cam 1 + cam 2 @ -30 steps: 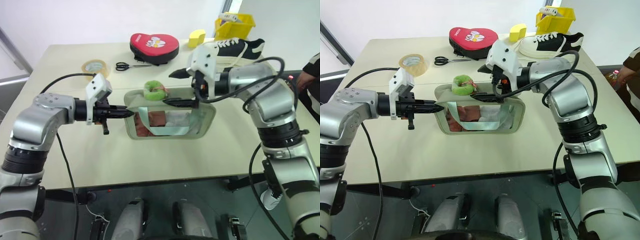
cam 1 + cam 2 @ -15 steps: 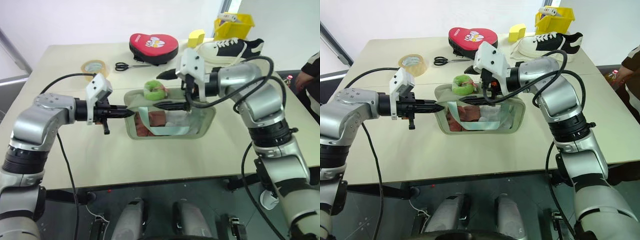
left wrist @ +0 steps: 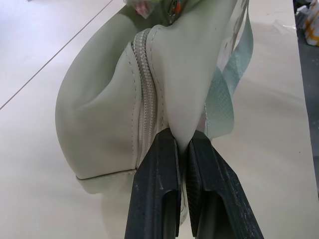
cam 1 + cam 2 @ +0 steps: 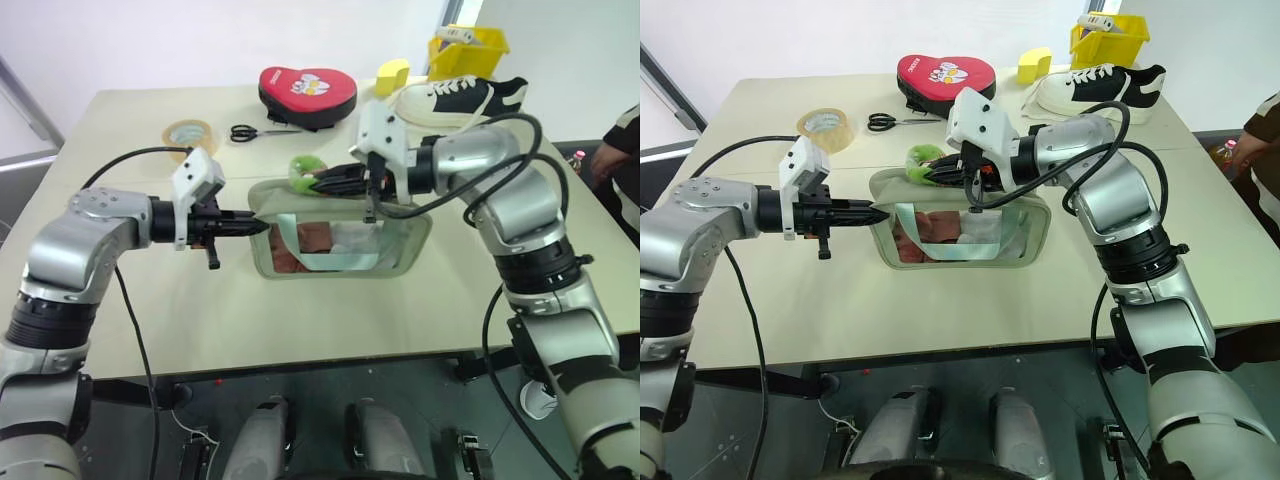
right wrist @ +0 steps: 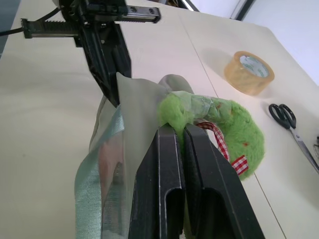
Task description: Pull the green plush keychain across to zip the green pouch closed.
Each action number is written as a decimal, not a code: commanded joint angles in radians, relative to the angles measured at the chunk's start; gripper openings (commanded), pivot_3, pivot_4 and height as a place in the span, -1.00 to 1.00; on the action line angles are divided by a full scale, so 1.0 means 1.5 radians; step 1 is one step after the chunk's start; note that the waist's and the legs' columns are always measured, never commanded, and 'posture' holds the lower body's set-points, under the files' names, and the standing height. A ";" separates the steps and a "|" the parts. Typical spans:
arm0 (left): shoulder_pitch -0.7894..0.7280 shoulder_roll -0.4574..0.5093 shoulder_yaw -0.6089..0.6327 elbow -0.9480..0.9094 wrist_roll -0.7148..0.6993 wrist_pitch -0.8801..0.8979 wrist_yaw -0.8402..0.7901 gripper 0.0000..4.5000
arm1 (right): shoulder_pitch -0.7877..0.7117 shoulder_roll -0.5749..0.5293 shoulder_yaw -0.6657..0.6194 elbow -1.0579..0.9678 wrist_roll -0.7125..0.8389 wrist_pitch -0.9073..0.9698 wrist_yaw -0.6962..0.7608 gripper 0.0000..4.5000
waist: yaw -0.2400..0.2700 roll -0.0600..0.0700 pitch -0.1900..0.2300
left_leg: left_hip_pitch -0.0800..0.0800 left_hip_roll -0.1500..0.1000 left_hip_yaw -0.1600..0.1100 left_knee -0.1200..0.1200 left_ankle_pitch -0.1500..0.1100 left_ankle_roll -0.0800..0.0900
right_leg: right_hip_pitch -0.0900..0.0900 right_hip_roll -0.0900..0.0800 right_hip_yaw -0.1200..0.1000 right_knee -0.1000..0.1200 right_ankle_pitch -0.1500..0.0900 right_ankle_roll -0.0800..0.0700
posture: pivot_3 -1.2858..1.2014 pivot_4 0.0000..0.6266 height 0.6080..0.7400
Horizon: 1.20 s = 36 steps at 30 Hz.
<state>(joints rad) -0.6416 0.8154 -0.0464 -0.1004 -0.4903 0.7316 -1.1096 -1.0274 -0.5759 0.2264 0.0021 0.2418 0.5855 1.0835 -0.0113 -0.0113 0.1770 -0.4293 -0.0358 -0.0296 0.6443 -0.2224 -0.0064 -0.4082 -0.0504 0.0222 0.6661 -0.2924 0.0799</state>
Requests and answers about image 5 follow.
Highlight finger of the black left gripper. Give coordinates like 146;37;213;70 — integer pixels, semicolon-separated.
101;21;133;78
20;18;121;107

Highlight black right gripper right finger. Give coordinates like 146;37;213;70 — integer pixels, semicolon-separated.
182;123;266;239

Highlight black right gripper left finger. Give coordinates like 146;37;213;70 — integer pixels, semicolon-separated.
127;125;186;239

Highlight green mesh zipper pouch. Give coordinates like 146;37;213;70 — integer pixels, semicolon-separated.
74;72;195;239

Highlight green plush keychain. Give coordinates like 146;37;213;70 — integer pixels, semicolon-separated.
158;91;265;183

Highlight clear packing tape roll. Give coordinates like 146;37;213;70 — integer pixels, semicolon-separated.
223;50;275;97

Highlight black metal frame bar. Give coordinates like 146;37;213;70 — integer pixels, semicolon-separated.
165;0;200;12
229;0;253;20

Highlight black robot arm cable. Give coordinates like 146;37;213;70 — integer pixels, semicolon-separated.
0;6;61;37

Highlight black handled scissors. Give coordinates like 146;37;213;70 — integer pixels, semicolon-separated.
268;103;319;175

